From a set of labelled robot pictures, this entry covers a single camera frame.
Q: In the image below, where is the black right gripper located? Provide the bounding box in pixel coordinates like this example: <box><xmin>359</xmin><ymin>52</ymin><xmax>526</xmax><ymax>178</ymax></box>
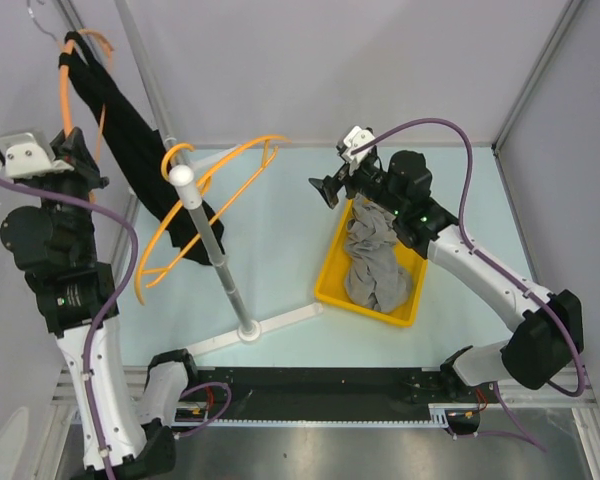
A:
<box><xmin>308</xmin><ymin>155</ymin><xmax>405</xmax><ymax>217</ymax></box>

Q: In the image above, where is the yellow plastic hanger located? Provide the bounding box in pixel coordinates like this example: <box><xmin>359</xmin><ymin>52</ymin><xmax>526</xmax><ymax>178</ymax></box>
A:
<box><xmin>135</xmin><ymin>133</ymin><xmax>292</xmax><ymax>307</ymax></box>

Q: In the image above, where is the black tank top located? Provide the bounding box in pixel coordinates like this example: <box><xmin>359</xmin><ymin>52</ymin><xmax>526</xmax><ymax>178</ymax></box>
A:
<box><xmin>57</xmin><ymin>29</ymin><xmax>227</xmax><ymax>269</ymax></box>

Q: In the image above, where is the grey tank top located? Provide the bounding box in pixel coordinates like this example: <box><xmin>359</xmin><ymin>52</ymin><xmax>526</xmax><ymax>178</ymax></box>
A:
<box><xmin>344</xmin><ymin>195</ymin><xmax>414</xmax><ymax>313</ymax></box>

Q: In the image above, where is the orange plastic hanger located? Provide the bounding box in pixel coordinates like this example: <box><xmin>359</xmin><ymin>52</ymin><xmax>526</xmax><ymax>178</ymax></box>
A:
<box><xmin>59</xmin><ymin>27</ymin><xmax>117</xmax><ymax>201</ymax></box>

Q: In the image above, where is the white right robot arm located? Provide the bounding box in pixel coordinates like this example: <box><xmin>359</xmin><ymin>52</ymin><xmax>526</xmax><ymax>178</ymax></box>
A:
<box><xmin>309</xmin><ymin>150</ymin><xmax>586</xmax><ymax>401</ymax></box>

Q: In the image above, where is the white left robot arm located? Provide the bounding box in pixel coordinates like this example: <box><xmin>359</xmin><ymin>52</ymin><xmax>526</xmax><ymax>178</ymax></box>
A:
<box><xmin>0</xmin><ymin>129</ymin><xmax>201</xmax><ymax>479</ymax></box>

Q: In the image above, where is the yellow plastic tray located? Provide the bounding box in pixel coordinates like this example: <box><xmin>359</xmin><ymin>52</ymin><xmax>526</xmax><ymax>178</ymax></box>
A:
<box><xmin>314</xmin><ymin>200</ymin><xmax>428</xmax><ymax>328</ymax></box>

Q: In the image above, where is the silver clothes rack pole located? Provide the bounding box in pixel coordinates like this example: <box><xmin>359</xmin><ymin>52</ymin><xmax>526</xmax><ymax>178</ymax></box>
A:
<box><xmin>115</xmin><ymin>1</ymin><xmax>261</xmax><ymax>342</ymax></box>

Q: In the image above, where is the white rack base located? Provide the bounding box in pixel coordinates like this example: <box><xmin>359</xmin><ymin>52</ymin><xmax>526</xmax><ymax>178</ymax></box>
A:
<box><xmin>129</xmin><ymin>147</ymin><xmax>325</xmax><ymax>357</ymax></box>

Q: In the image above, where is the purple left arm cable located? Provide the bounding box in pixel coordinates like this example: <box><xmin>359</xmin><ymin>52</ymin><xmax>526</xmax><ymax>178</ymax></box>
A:
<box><xmin>0</xmin><ymin>167</ymin><xmax>141</xmax><ymax>480</ymax></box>

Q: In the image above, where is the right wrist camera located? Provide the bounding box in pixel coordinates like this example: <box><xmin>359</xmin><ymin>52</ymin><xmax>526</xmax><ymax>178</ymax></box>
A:
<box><xmin>336</xmin><ymin>126</ymin><xmax>375</xmax><ymax>175</ymax></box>

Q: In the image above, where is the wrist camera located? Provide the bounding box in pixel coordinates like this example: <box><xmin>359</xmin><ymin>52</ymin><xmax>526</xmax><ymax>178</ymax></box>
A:
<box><xmin>336</xmin><ymin>126</ymin><xmax>375</xmax><ymax>175</ymax></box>
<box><xmin>0</xmin><ymin>129</ymin><xmax>55</xmax><ymax>180</ymax></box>

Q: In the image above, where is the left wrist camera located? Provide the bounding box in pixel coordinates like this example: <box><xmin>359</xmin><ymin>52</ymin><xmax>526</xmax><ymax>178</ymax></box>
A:
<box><xmin>0</xmin><ymin>129</ymin><xmax>55</xmax><ymax>180</ymax></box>

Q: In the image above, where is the metal wire hook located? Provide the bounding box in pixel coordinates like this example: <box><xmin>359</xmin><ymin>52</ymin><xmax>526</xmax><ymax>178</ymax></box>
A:
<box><xmin>25</xmin><ymin>0</ymin><xmax>58</xmax><ymax>44</ymax></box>

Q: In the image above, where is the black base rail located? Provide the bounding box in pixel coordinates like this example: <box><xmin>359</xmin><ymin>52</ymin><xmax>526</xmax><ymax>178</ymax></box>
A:
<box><xmin>175</xmin><ymin>367</ymin><xmax>492</xmax><ymax>429</ymax></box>

